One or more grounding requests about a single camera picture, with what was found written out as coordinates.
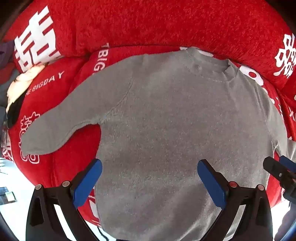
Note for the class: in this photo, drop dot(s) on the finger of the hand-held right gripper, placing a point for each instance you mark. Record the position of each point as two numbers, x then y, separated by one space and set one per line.
274 168
289 163

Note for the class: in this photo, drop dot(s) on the black cloth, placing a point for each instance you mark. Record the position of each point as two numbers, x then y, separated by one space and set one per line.
15 109

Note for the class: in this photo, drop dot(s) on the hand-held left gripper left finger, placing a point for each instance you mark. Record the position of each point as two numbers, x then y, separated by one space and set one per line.
87 183

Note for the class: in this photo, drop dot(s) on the cream cloth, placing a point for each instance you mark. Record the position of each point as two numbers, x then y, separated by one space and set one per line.
23 78

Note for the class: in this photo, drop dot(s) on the red seat cushion bold print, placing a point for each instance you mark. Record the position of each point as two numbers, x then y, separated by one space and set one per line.
86 215

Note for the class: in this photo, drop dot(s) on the grey knit sweater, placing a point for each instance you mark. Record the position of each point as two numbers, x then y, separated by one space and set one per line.
173 115

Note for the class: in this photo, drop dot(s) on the red seat cushion small print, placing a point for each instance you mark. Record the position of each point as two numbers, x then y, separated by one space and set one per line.
288 99

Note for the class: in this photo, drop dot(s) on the red printed sofa back cushion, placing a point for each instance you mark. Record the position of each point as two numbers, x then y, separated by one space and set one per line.
138 23

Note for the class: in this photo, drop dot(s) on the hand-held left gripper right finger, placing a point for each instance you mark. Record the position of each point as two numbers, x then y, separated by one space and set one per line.
211 183

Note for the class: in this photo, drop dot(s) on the blue-grey cloth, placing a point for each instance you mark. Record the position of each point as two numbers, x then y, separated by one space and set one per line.
4 88

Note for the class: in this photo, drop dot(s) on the purple cloth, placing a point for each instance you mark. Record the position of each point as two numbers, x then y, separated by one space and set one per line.
5 52

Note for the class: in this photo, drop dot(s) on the red seat cushion outlined print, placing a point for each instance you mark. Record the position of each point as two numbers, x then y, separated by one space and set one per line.
57 88

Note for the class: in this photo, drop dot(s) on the person's right forearm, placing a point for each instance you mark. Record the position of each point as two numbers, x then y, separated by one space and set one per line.
289 222

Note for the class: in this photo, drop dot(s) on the small grey box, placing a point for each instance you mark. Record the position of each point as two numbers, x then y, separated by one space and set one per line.
9 197

